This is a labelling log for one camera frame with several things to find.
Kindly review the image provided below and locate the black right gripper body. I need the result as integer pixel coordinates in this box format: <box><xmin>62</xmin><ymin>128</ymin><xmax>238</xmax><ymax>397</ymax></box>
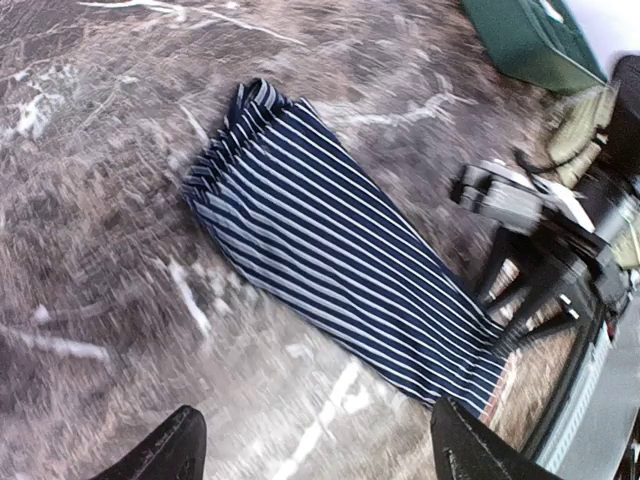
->
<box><xmin>451</xmin><ymin>161</ymin><xmax>630</xmax><ymax>350</ymax></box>

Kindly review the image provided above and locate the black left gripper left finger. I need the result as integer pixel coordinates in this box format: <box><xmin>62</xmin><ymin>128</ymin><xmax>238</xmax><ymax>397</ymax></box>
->
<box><xmin>91</xmin><ymin>405</ymin><xmax>207</xmax><ymax>480</ymax></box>

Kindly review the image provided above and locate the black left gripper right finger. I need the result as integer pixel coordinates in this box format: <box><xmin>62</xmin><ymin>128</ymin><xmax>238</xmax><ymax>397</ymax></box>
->
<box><xmin>431</xmin><ymin>397</ymin><xmax>557</xmax><ymax>480</ymax></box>

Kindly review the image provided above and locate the navy striped boxer underwear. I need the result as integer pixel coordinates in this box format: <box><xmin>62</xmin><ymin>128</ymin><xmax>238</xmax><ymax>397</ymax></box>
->
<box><xmin>183</xmin><ymin>79</ymin><xmax>505</xmax><ymax>416</ymax></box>

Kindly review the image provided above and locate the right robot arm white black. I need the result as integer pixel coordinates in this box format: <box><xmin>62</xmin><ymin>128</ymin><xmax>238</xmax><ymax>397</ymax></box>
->
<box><xmin>451</xmin><ymin>55</ymin><xmax>639</xmax><ymax>357</ymax></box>

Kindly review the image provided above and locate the light green perforated basket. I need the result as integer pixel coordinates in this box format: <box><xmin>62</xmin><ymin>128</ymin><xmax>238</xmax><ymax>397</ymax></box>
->
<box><xmin>547</xmin><ymin>84</ymin><xmax>619</xmax><ymax>188</ymax></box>

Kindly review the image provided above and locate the dark green divided organizer tray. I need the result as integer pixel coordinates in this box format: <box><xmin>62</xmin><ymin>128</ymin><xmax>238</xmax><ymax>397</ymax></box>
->
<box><xmin>462</xmin><ymin>0</ymin><xmax>608</xmax><ymax>94</ymax></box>

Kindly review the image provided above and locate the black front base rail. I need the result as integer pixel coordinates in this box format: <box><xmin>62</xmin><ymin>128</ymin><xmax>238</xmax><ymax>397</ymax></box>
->
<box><xmin>522</xmin><ymin>294</ymin><xmax>639</xmax><ymax>479</ymax></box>

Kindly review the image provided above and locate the grey slotted cable duct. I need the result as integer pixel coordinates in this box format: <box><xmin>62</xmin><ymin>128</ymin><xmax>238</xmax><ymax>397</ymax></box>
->
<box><xmin>535</xmin><ymin>324</ymin><xmax>611</xmax><ymax>475</ymax></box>

